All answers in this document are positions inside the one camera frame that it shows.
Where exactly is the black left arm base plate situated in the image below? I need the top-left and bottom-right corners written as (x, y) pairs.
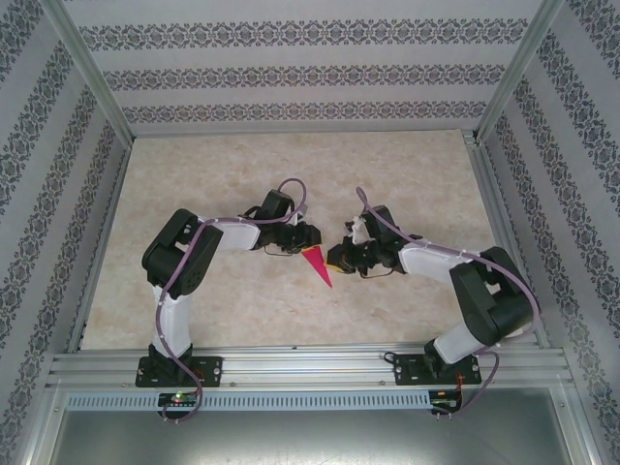
top-left (135, 356), bottom-right (224, 388)

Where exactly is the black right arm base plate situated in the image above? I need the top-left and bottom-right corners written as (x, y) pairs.
top-left (392, 352), bottom-right (483, 388)

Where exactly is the grey slotted cable duct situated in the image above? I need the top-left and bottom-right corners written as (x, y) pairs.
top-left (65, 389), bottom-right (467, 413)

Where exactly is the pink square paper sheet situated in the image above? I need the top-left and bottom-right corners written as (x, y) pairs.
top-left (300, 245), bottom-right (333, 289)

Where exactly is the aluminium side rail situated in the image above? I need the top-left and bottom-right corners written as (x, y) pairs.
top-left (66, 138), bottom-right (133, 354)
top-left (462, 129), bottom-right (552, 351)

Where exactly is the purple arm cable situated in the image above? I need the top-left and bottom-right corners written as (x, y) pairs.
top-left (356, 187), bottom-right (542, 423)
top-left (153, 177), bottom-right (311, 426)

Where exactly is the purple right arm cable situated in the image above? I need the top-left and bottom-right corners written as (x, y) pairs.
top-left (356, 187), bottom-right (542, 423)

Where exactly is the aluminium mounting rail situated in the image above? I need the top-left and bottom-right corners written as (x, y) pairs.
top-left (46, 341), bottom-right (569, 389)

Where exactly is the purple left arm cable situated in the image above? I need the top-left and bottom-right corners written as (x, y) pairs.
top-left (153, 177), bottom-right (311, 426)

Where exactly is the aluminium frame post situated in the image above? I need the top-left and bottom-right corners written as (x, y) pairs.
top-left (42, 0), bottom-right (136, 142)
top-left (477, 0), bottom-right (569, 142)

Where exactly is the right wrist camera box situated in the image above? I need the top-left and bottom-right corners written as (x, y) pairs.
top-left (342, 216), bottom-right (365, 244)

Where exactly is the grey metal sheet panel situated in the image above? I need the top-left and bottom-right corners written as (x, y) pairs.
top-left (21, 382), bottom-right (602, 465)

